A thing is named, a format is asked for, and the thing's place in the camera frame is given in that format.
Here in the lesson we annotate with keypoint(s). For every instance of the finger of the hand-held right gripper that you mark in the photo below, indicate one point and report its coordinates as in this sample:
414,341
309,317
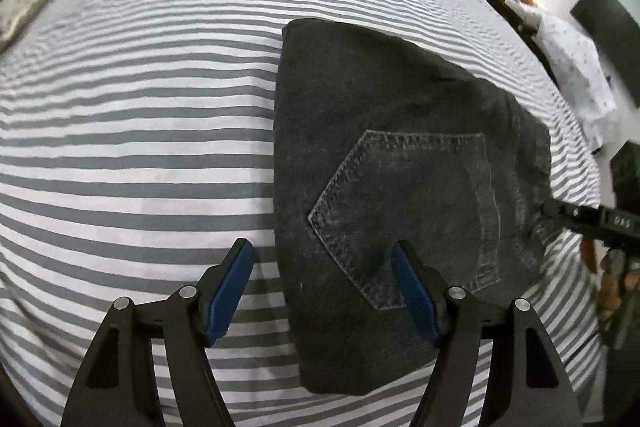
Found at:
590,218

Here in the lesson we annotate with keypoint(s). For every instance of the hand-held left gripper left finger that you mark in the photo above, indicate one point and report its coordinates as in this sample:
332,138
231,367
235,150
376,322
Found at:
235,277

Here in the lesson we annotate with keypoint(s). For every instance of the white patterned cloth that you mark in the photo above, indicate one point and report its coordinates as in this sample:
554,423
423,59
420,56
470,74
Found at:
575,67

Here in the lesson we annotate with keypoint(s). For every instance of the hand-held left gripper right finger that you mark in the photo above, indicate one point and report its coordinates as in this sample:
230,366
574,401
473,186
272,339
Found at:
415,297

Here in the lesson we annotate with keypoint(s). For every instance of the grey white striped bed sheet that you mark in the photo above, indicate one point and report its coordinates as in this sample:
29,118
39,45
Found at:
125,132

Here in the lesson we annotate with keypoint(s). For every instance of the person's right hand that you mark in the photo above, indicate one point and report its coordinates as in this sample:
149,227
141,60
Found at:
610,292

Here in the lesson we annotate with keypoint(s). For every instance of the dark grey denim pants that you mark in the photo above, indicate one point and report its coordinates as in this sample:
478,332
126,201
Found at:
400,132

